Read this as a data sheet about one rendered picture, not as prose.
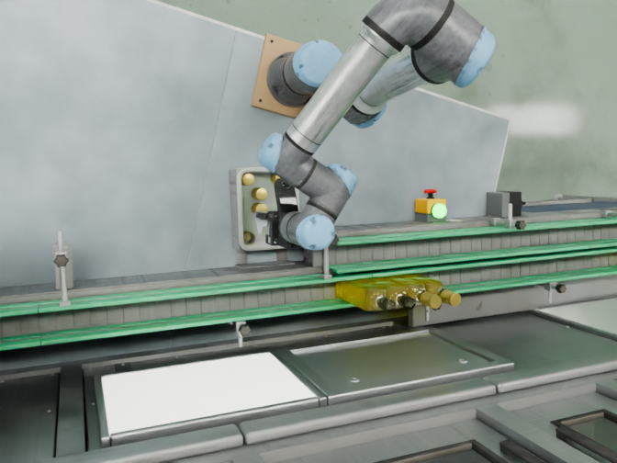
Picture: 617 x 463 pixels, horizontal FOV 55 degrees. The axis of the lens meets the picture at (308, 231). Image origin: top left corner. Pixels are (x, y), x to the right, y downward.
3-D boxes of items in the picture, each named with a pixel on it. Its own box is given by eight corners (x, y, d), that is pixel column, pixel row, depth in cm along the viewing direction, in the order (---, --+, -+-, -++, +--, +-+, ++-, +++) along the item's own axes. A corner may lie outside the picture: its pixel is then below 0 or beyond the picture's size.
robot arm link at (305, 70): (297, 40, 156) (316, 26, 143) (337, 71, 160) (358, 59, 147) (274, 78, 154) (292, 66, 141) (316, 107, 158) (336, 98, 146)
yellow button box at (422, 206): (414, 220, 187) (427, 222, 181) (414, 197, 187) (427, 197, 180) (432, 219, 190) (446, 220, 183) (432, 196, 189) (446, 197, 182)
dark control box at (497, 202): (485, 215, 197) (501, 217, 190) (485, 191, 197) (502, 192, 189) (504, 214, 200) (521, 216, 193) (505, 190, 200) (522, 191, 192)
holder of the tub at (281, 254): (232, 265, 167) (240, 270, 160) (229, 168, 164) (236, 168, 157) (289, 261, 173) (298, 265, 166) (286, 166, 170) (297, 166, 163)
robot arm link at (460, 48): (331, 69, 160) (459, -17, 110) (374, 101, 165) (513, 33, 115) (311, 106, 157) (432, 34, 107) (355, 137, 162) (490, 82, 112)
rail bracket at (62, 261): (55, 291, 147) (52, 311, 126) (50, 224, 145) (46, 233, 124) (76, 289, 149) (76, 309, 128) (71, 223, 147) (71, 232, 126)
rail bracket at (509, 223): (487, 226, 183) (517, 230, 170) (487, 202, 182) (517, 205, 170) (498, 225, 184) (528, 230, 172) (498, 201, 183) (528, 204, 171)
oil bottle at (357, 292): (334, 297, 165) (370, 314, 146) (334, 276, 165) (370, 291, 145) (353, 295, 167) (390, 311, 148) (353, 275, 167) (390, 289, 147)
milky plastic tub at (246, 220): (231, 247, 166) (240, 252, 158) (229, 167, 163) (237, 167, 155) (289, 243, 172) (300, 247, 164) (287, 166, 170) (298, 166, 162)
